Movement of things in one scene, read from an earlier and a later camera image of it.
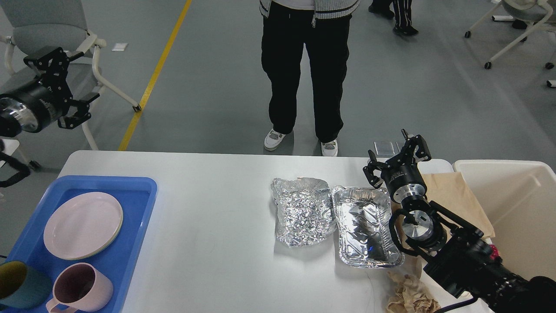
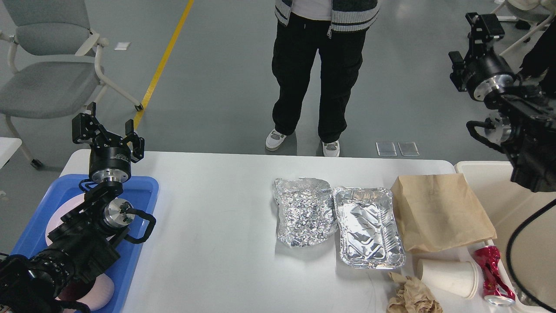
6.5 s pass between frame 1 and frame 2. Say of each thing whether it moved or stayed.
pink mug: stayed
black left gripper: moved
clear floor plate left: stayed
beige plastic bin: stayed
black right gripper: moved
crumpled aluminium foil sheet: stayed
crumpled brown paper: stayed
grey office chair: stayed
